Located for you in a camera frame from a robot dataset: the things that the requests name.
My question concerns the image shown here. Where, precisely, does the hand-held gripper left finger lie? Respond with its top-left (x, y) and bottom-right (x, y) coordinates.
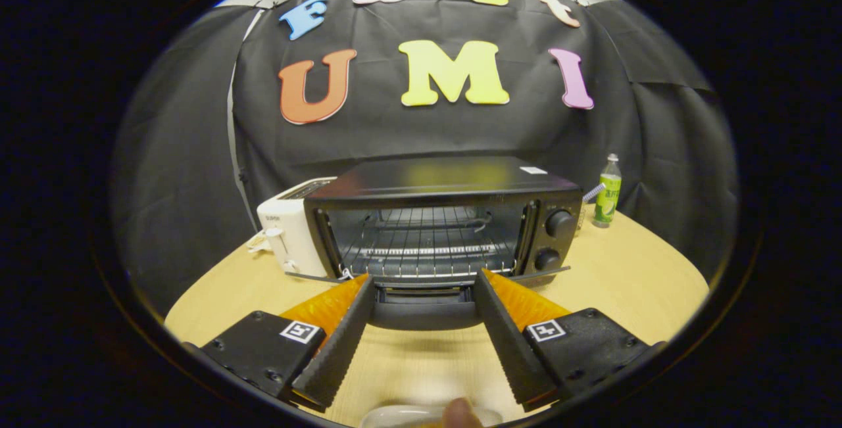
top-left (183, 274), bottom-right (377, 412)

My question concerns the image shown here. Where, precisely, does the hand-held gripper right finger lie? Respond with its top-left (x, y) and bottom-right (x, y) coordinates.
top-left (474, 268), bottom-right (666, 412)

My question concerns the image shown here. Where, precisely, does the black toaster oven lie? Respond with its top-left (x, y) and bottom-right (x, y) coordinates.
top-left (284, 155), bottom-right (585, 331)

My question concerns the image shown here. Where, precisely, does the white pop-up toaster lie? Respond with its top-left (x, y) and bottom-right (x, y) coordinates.
top-left (257, 177), bottom-right (337, 279)

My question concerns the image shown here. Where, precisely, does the white plate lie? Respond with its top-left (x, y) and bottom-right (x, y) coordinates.
top-left (360, 404), bottom-right (504, 428)

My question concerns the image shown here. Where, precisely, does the green label drink bottle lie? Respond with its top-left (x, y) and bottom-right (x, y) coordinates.
top-left (592, 154), bottom-right (623, 229)

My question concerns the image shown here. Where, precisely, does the black backdrop cloth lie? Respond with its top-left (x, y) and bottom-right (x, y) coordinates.
top-left (111, 0), bottom-right (739, 317)

